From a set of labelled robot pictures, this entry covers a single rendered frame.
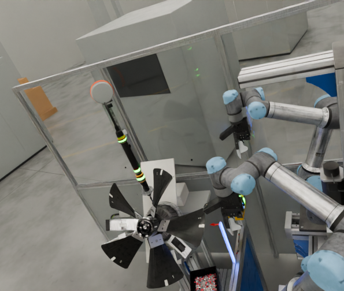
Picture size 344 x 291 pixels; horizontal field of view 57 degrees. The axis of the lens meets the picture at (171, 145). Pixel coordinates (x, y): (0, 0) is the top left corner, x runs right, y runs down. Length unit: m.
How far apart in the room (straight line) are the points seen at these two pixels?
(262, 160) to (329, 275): 0.42
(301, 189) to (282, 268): 1.95
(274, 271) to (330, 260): 2.04
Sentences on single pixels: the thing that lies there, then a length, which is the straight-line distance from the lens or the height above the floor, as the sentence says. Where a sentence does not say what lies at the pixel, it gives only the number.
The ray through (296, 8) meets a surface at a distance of 1.94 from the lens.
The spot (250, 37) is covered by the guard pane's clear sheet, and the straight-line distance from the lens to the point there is 1.99.
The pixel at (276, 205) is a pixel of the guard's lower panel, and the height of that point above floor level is 0.63.
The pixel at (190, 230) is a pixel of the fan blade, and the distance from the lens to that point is 1.85.
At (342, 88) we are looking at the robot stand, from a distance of 1.12.
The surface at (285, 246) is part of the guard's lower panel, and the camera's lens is 3.00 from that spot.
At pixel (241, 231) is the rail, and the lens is 2.19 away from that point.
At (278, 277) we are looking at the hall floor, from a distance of 3.01.
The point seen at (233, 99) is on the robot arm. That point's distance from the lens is 1.58.
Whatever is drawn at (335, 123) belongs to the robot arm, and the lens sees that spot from 1.60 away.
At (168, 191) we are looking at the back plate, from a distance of 2.16.
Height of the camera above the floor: 2.45
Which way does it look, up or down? 28 degrees down
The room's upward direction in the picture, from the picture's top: 22 degrees counter-clockwise
